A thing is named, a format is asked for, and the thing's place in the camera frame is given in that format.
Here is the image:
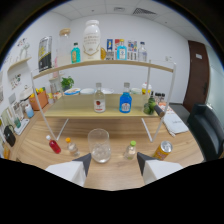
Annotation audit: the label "small pink bottle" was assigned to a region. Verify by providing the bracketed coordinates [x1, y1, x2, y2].
[52, 55, 60, 70]

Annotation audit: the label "yellow soda can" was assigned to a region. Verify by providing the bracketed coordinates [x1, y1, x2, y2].
[152, 140, 174, 162]

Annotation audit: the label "large white bottle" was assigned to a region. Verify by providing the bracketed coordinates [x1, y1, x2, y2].
[82, 19, 102, 62]

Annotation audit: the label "black and yellow can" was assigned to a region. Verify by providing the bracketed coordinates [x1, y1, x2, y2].
[37, 35, 53, 73]

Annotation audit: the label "tall clear bottle cork lid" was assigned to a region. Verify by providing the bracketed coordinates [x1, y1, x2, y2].
[56, 28, 73, 67]

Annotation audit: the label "light blue square bottle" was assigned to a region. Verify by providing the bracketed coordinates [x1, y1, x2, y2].
[116, 38, 128, 61]

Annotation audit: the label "green potted plant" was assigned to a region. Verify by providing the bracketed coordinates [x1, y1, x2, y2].
[60, 75, 75, 93]

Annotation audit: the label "blue wall poster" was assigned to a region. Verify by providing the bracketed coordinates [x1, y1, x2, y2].
[106, 38, 115, 61]

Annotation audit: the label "wooden wall shelf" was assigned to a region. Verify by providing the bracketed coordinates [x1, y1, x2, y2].
[7, 56, 33, 73]

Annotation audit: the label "white figurine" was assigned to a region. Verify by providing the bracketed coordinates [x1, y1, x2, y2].
[18, 38, 30, 61]

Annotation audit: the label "ceiling air vent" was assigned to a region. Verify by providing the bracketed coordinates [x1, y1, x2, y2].
[132, 7, 158, 16]

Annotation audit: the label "multicolour wall poster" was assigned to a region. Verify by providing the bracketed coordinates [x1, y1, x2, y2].
[127, 39, 139, 61]

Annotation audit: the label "clear bottle green cap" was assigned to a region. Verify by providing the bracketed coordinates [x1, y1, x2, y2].
[123, 140, 138, 161]

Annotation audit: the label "black kettle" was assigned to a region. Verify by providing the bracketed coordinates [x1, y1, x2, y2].
[3, 124, 17, 148]

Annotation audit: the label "clear drinking glass with ice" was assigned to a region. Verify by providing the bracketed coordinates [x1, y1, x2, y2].
[87, 128, 112, 164]

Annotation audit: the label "yellow cup with white lid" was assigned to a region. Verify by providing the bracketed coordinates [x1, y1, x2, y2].
[141, 81, 153, 96]

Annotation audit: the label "small clear bottle orange cap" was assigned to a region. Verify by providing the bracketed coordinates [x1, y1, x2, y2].
[65, 137, 81, 158]

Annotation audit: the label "blue liquid bottle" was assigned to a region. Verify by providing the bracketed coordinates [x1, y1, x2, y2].
[119, 82, 133, 114]

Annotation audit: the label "white-framed wooden two-tier shelf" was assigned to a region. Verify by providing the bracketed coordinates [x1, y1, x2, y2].
[30, 59, 178, 144]

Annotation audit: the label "brown door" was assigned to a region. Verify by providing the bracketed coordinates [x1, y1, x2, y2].
[182, 39, 212, 113]

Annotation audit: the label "small teal bottle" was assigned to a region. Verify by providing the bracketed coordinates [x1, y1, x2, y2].
[70, 41, 82, 64]

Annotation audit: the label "white folded cloth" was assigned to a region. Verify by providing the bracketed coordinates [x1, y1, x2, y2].
[162, 111, 190, 136]

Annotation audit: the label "small clear bottle blue cap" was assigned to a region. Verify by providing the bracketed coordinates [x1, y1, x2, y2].
[137, 41, 148, 62]

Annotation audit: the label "black armchair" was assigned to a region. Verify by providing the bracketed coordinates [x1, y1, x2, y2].
[186, 103, 224, 163]

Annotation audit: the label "patterned white bowl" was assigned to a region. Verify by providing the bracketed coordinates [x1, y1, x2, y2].
[100, 87, 115, 95]

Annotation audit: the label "blue-rimmed bowl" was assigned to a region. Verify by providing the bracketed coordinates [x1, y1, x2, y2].
[63, 87, 81, 97]

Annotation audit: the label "small wall stickers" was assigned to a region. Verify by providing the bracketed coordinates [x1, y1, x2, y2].
[9, 73, 23, 90]

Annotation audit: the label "small red liquid bottle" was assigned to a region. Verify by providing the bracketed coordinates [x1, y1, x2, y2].
[45, 134, 62, 155]

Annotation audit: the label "clear bottle with red label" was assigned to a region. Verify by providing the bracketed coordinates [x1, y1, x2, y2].
[93, 82, 107, 114]

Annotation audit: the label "orange basket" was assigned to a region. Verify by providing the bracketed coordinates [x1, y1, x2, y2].
[28, 90, 50, 112]

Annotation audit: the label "white kitchen scale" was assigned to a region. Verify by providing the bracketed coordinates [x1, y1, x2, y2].
[13, 118, 30, 136]

